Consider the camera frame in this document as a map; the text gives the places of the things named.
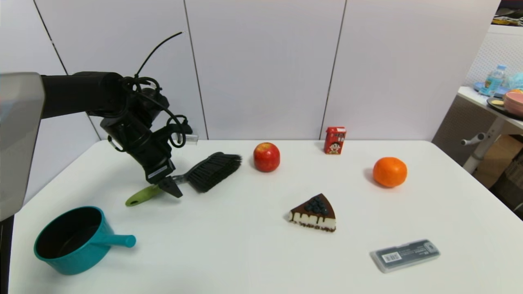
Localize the teal saucepan with black inside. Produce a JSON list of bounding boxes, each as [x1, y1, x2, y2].
[[34, 206, 136, 275]]

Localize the red apple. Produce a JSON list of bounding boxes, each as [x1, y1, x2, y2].
[[253, 142, 281, 173]]

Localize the white side table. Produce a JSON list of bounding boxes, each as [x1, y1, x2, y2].
[[457, 86, 523, 174]]

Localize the pink bowl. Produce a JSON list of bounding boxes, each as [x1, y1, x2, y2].
[[503, 91, 523, 118]]

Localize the cardboard box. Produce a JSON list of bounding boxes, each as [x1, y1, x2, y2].
[[475, 135, 523, 189]]

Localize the black tray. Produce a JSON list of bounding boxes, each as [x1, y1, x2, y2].
[[486, 96, 523, 121]]

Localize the clear water bottle blue label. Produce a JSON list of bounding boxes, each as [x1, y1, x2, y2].
[[485, 65, 507, 96]]

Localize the blue plate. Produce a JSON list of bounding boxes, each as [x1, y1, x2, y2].
[[474, 82, 510, 98]]

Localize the red milk carton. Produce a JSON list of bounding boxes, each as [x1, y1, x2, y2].
[[324, 127, 347, 155]]

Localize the white pegboard panel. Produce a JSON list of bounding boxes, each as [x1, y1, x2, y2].
[[462, 24, 523, 87]]

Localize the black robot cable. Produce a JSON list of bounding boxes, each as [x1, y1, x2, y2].
[[107, 32, 192, 152]]

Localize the dark shelf clutter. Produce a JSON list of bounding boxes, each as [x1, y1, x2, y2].
[[493, 0, 523, 27]]

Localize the grey plastic pencil case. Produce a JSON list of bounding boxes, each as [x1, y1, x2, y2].
[[370, 239, 441, 273]]

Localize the orange fruit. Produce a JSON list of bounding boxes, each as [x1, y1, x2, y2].
[[373, 157, 408, 188]]

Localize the black brush with green handle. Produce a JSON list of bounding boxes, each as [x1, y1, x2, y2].
[[125, 152, 242, 207]]

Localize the chocolate blueberry cake slice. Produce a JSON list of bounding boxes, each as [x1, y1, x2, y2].
[[288, 193, 337, 233]]

